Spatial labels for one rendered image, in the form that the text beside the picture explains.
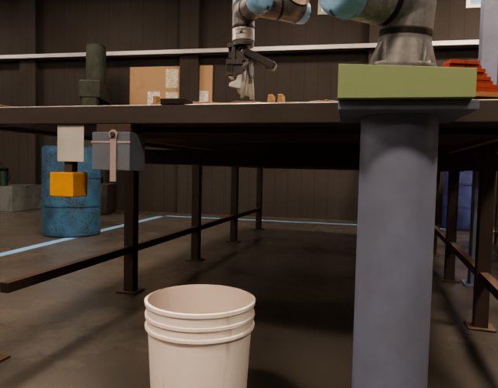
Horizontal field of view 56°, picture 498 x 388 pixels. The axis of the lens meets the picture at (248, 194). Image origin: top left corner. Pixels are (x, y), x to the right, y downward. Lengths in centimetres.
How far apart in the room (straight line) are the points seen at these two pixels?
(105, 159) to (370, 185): 84
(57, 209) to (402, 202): 423
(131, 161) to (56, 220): 352
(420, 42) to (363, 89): 19
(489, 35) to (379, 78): 250
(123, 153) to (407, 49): 88
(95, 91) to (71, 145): 558
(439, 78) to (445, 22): 647
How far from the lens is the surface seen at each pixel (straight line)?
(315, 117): 133
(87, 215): 498
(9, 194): 786
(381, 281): 107
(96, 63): 752
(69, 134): 164
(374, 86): 98
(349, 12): 105
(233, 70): 160
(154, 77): 779
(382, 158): 105
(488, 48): 343
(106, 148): 153
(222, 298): 144
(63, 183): 162
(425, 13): 113
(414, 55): 109
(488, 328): 252
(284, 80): 724
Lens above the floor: 72
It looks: 3 degrees down
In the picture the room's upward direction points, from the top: 1 degrees clockwise
